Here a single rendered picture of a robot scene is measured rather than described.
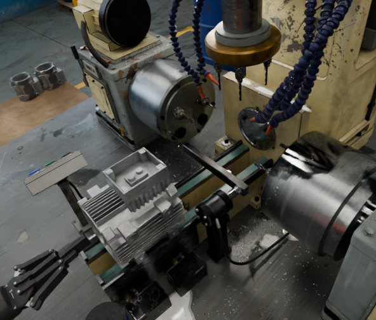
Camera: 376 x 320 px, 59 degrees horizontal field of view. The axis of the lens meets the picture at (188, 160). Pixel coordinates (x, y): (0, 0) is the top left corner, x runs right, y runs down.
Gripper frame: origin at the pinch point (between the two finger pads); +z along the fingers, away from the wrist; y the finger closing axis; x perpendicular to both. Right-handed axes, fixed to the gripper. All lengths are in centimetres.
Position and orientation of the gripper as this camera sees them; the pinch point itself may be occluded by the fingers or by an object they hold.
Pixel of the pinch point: (74, 247)
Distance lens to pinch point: 84.6
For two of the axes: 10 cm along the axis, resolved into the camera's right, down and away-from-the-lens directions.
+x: 2.3, 6.4, 7.3
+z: 7.5, -6.0, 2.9
